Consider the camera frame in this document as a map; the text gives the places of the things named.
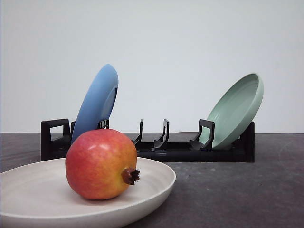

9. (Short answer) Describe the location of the blue plate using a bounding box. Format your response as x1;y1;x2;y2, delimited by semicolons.
72;64;119;143

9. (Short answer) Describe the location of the black plate rack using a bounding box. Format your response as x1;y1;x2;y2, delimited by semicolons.
40;119;255;162

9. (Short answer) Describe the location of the red yellow pomegranate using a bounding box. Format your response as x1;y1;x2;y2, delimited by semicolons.
66;129;140;200

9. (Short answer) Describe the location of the white plate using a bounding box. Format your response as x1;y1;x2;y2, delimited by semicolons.
0;158;176;228

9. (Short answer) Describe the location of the green plate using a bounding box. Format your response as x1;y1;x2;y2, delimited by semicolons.
200;73;264;149

